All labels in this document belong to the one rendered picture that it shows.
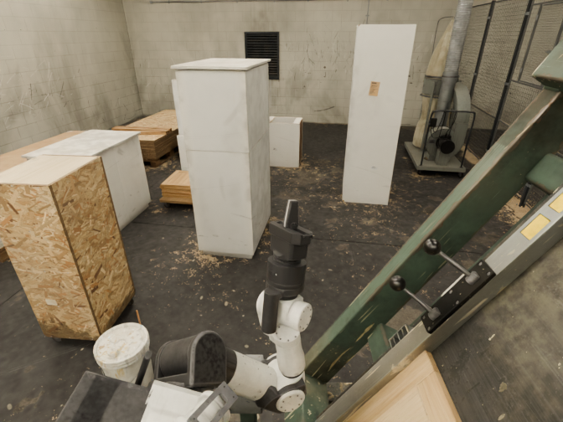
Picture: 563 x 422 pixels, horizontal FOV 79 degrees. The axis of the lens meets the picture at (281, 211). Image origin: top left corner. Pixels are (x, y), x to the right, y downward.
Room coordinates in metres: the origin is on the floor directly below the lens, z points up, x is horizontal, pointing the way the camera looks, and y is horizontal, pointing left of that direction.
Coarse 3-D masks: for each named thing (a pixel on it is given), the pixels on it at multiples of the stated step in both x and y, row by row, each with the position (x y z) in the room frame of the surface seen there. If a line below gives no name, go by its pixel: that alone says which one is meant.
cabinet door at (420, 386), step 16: (416, 368) 0.54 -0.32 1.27; (432, 368) 0.51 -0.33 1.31; (400, 384) 0.53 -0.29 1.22; (416, 384) 0.51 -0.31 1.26; (432, 384) 0.48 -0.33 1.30; (368, 400) 0.56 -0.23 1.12; (384, 400) 0.53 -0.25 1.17; (400, 400) 0.50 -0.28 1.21; (416, 400) 0.48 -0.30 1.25; (432, 400) 0.45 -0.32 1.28; (448, 400) 0.44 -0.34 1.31; (352, 416) 0.56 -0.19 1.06; (368, 416) 0.53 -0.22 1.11; (384, 416) 0.50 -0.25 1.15; (400, 416) 0.47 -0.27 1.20; (416, 416) 0.45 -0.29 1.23; (432, 416) 0.43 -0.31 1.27; (448, 416) 0.41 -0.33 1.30
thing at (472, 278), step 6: (426, 240) 0.64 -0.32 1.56; (432, 240) 0.63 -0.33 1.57; (426, 246) 0.63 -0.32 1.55; (432, 246) 0.62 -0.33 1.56; (438, 246) 0.62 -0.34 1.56; (426, 252) 0.63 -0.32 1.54; (432, 252) 0.62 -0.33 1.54; (438, 252) 0.62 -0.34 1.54; (444, 258) 0.62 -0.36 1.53; (450, 258) 0.61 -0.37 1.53; (456, 264) 0.60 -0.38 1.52; (462, 270) 0.59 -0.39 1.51; (468, 276) 0.59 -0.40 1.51; (474, 276) 0.58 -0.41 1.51; (468, 282) 0.58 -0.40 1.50; (474, 282) 0.57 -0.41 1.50
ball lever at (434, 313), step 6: (396, 276) 0.64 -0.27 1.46; (390, 282) 0.64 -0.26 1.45; (396, 282) 0.63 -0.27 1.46; (402, 282) 0.63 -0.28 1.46; (396, 288) 0.62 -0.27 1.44; (402, 288) 0.62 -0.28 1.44; (408, 294) 0.62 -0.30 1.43; (420, 300) 0.61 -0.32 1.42; (426, 306) 0.59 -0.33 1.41; (432, 312) 0.58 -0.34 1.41; (438, 312) 0.58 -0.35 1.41; (432, 318) 0.58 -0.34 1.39
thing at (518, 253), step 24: (552, 216) 0.57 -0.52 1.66; (528, 240) 0.57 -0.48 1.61; (552, 240) 0.56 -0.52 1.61; (504, 264) 0.57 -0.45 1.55; (528, 264) 0.56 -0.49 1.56; (456, 312) 0.56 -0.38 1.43; (408, 336) 0.60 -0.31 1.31; (432, 336) 0.56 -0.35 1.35; (384, 360) 0.60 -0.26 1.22; (408, 360) 0.56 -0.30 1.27; (360, 384) 0.60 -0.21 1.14; (384, 384) 0.56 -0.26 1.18; (336, 408) 0.59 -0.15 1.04
